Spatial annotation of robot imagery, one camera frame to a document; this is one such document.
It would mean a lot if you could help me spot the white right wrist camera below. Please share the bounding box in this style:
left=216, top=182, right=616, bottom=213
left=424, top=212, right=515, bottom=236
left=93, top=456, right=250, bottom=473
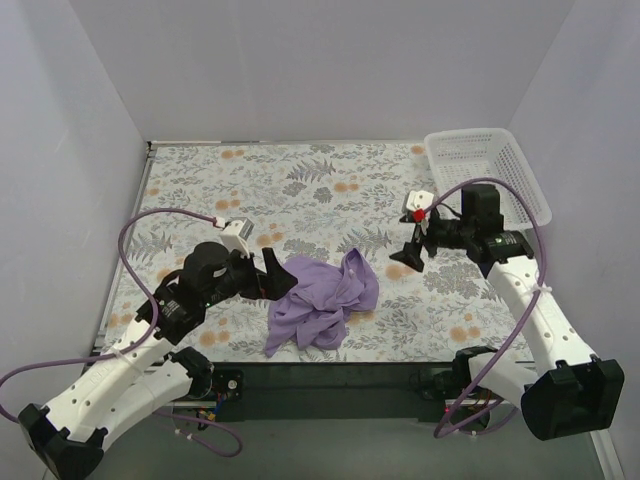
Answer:
left=403, top=190, right=435, bottom=212

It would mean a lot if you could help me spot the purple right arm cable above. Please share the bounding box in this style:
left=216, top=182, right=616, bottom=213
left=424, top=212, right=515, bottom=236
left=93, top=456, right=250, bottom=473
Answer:
left=432, top=178, right=547, bottom=441

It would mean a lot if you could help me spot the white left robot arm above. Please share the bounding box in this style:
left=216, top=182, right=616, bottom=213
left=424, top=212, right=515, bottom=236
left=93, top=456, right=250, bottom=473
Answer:
left=18, top=242, right=298, bottom=479

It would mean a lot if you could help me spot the purple t shirt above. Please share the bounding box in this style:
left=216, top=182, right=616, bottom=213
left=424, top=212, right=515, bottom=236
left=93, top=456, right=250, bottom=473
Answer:
left=264, top=248, right=380, bottom=358

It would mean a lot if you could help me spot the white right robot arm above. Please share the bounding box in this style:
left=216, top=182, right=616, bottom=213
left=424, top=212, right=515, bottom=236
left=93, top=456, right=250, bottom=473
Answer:
left=391, top=178, right=625, bottom=440

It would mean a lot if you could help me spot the floral table mat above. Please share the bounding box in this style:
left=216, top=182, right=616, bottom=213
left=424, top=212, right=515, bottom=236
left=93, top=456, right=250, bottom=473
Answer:
left=96, top=143, right=515, bottom=362

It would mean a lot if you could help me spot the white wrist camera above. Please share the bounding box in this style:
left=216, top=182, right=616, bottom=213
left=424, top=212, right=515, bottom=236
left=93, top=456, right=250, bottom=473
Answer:
left=220, top=217, right=254, bottom=258
left=403, top=190, right=435, bottom=212

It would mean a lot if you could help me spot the white plastic basket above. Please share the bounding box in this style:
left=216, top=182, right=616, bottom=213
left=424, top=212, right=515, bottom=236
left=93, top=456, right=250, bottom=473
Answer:
left=424, top=128, right=552, bottom=226

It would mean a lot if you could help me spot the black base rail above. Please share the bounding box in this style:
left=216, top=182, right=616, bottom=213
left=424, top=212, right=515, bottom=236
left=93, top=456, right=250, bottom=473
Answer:
left=170, top=362, right=463, bottom=423

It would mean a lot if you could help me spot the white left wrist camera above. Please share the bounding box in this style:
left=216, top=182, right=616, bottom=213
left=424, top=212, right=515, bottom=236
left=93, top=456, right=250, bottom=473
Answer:
left=220, top=217, right=254, bottom=258

